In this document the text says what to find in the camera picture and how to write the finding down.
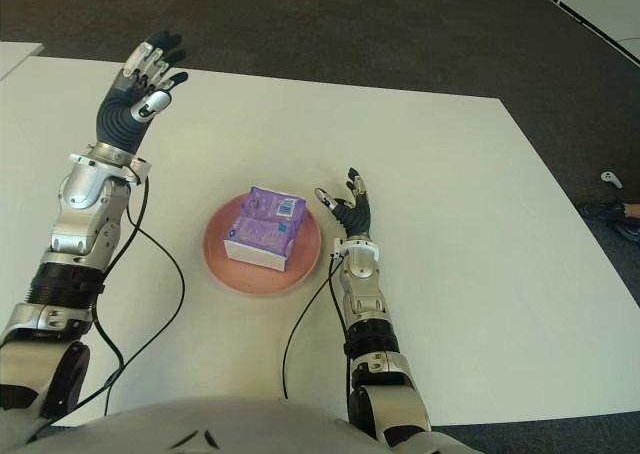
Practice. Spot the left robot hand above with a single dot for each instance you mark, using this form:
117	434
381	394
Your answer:
120	119

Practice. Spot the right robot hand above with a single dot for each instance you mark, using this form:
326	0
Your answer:
356	219

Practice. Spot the purple tissue paper pack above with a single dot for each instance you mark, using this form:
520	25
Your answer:
265	224

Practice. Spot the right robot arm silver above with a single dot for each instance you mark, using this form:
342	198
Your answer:
361	274

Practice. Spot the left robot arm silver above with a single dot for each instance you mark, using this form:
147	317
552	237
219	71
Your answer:
85	194

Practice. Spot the pink round plate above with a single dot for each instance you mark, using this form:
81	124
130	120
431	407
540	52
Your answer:
220	259

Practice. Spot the white side table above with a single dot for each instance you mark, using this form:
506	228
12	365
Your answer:
15	56

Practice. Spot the silver robot torso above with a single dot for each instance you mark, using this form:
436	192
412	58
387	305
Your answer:
200	424

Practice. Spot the white handheld controller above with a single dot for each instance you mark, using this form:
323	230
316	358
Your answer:
611	179

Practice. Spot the dark sneaker of person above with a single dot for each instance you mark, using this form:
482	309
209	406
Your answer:
627	229

